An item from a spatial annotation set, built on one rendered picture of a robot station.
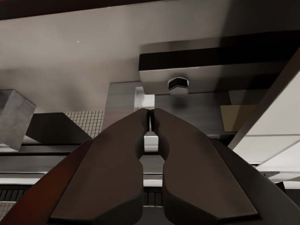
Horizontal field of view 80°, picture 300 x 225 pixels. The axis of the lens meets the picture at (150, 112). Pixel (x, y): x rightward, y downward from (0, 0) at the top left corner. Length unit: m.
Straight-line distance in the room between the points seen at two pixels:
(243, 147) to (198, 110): 0.09
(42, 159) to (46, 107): 0.24
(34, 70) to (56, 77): 0.03
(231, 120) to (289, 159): 0.07
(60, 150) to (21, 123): 0.23
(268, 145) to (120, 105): 0.19
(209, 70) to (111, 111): 0.14
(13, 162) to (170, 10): 0.61
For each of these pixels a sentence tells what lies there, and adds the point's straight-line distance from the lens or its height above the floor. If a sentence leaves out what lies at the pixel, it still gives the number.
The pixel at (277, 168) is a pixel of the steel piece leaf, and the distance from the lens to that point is 0.30.
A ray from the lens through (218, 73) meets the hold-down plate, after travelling 0.24.
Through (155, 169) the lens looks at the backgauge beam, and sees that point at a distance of 0.49.
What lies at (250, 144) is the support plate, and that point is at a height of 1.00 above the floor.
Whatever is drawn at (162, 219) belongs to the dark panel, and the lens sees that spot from 0.75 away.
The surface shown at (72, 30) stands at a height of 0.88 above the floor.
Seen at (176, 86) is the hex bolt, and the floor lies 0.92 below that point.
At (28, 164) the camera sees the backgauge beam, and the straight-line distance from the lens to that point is 0.65.
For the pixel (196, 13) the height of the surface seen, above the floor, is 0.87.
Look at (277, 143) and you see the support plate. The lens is 0.20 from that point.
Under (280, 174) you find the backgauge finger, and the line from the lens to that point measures 0.33.
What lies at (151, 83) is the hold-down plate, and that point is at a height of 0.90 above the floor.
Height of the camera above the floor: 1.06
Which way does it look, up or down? 29 degrees down
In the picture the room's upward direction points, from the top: 178 degrees counter-clockwise
